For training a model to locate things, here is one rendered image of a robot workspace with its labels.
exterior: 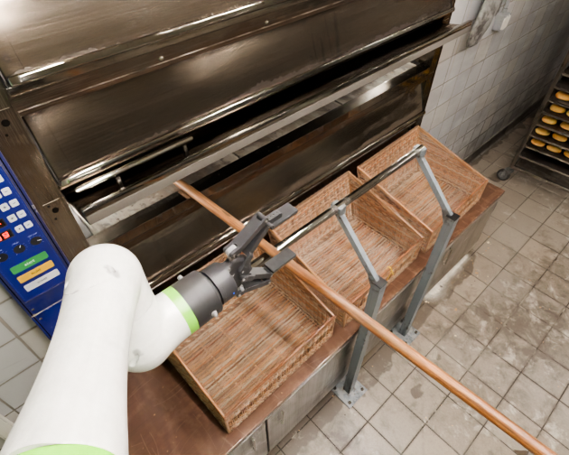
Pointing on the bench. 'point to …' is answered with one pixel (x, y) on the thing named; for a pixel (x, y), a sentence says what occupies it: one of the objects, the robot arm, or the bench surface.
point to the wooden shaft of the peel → (386, 336)
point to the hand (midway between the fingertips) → (288, 233)
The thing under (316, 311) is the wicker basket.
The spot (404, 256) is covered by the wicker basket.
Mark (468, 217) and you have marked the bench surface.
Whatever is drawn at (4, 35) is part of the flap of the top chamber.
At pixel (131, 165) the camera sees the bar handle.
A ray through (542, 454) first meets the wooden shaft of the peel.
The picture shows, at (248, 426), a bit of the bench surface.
